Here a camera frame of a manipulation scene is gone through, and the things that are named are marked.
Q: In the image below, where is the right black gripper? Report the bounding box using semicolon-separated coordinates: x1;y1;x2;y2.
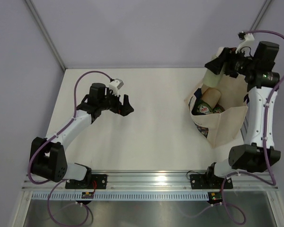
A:
204;46;255;76

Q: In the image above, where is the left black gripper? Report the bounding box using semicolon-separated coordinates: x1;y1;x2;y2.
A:
98;87;133;116

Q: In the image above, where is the sage green bottle white cap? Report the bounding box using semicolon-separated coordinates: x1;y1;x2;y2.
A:
203;47;224;88

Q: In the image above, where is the beige cream bottle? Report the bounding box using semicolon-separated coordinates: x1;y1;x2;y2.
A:
201;88;222;108

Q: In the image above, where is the large magenta dish soap bottle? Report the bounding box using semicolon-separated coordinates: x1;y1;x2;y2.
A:
191;99;213;115

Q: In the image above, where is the green dish soap bottle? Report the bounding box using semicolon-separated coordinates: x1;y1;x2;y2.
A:
213;105;225;114

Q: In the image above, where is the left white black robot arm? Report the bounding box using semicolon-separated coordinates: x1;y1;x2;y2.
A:
28;79;134;189

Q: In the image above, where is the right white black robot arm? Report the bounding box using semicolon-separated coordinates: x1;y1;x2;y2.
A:
205;41;281;188

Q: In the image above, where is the beige canvas tote bag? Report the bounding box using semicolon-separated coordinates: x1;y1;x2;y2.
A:
185;75;248;148

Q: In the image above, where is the left small circuit board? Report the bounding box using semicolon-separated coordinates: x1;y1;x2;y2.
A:
81;192;94;199

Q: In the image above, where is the small circuit board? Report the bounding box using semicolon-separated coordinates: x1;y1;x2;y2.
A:
81;192;94;199
207;192;223;204

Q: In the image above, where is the right small circuit board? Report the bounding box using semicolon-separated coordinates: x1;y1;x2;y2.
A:
207;192;223;204

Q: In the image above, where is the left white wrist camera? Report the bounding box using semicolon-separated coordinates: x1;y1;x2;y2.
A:
108;79;124;96

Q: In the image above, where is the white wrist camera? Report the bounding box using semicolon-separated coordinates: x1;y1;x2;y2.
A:
108;79;124;96
236;32;255;53

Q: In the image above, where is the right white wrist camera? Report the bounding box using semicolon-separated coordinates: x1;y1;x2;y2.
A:
236;32;255;53

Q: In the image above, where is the right aluminium frame post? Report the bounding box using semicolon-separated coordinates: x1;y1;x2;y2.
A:
250;0;274;31

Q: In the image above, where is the aluminium frame post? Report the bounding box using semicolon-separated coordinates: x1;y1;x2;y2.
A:
23;0;67;72
250;0;274;31

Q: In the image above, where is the aluminium mounting rail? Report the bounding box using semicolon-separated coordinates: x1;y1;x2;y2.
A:
21;171;279;191

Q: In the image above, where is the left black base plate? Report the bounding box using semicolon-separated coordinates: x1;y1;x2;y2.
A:
65;174;107;190

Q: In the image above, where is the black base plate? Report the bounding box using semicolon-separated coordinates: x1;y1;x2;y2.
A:
65;174;107;190
189;174;224;190

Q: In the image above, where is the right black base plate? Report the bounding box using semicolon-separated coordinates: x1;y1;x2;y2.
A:
189;174;224;190

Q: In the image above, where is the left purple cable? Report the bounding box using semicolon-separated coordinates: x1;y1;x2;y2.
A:
27;70;112;225

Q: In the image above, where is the white slotted cable duct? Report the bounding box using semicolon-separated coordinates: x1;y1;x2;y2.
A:
32;192;208;201

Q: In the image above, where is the left aluminium frame post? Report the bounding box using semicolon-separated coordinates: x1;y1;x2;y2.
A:
23;0;67;72

